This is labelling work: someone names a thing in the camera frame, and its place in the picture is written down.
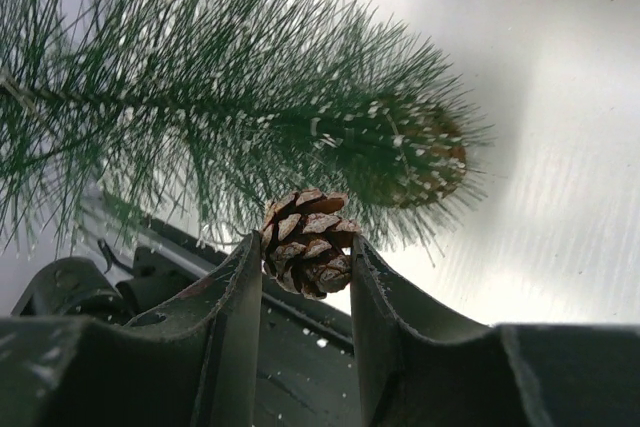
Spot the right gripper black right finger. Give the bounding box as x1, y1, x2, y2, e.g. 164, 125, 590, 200
351, 237, 639, 426

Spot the small green christmas tree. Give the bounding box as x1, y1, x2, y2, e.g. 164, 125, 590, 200
1, 0, 490, 247

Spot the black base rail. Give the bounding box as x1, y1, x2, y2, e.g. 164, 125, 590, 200
97, 219, 361, 426

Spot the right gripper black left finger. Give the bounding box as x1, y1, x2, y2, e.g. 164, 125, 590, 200
1, 233, 262, 426

